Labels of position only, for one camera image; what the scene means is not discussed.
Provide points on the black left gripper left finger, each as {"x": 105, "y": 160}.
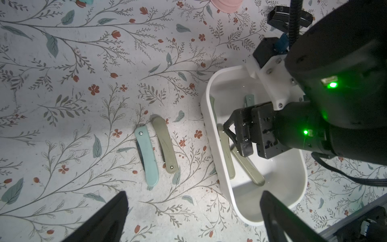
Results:
{"x": 106, "y": 225}

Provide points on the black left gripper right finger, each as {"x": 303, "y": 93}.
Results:
{"x": 281, "y": 223}

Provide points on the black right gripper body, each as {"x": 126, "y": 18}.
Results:
{"x": 254, "y": 125}

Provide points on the olive folding knife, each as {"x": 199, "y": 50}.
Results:
{"x": 162, "y": 133}
{"x": 224, "y": 140}

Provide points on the olive green fruit knife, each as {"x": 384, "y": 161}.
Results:
{"x": 256, "y": 177}

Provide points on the white oval storage box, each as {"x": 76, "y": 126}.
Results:
{"x": 285, "y": 175}

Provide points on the teal folding knife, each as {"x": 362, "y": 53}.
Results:
{"x": 148, "y": 156}

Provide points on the green sheathed fruit knife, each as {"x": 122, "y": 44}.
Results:
{"x": 212, "y": 102}

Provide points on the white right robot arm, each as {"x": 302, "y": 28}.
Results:
{"x": 327, "y": 84}

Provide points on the black stapler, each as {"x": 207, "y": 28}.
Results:
{"x": 279, "y": 18}

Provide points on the pink pen cup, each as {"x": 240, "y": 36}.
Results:
{"x": 227, "y": 6}

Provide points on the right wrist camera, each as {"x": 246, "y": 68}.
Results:
{"x": 267, "y": 65}

